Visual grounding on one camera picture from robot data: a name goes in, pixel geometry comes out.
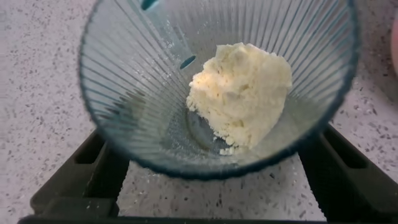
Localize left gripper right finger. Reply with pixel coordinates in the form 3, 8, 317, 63
297, 123, 398, 223

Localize white powder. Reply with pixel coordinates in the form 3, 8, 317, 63
185, 42, 294, 156

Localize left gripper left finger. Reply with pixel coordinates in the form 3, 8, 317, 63
29, 129, 131, 219

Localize clear ribbed plastic cup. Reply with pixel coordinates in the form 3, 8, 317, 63
77, 0, 361, 182

